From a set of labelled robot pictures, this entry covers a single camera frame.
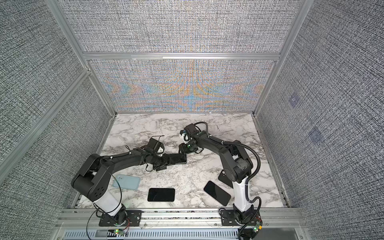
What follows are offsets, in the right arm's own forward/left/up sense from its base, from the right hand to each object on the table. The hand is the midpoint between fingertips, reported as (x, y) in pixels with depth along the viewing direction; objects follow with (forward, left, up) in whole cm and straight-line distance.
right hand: (183, 150), depth 95 cm
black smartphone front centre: (-25, +12, -6) cm, 28 cm away
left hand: (-10, +6, -1) cm, 12 cm away
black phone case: (-16, -24, -5) cm, 30 cm away
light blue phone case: (-19, +32, -4) cm, 37 cm away
